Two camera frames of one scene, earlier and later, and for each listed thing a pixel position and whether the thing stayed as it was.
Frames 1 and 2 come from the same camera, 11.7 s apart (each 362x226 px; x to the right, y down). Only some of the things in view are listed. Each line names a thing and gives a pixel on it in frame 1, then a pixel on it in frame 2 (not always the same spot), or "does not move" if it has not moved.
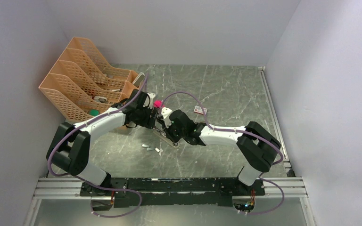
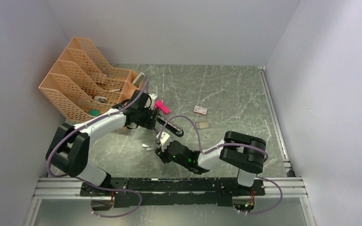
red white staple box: (198, 109) does not move
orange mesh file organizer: (81, 86) does not move
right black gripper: (168, 133) -> (162, 155)
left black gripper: (150, 122) does not move
